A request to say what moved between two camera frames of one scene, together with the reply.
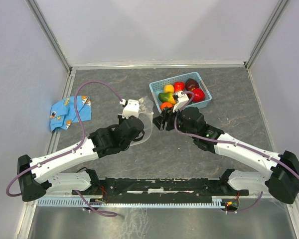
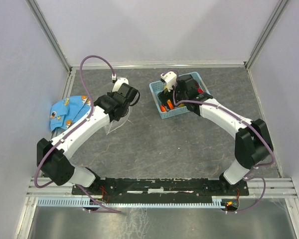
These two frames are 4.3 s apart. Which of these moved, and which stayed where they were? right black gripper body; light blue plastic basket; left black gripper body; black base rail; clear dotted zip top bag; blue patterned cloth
Moved: clear dotted zip top bag; right black gripper body; left black gripper body
Stayed: black base rail; light blue plastic basket; blue patterned cloth
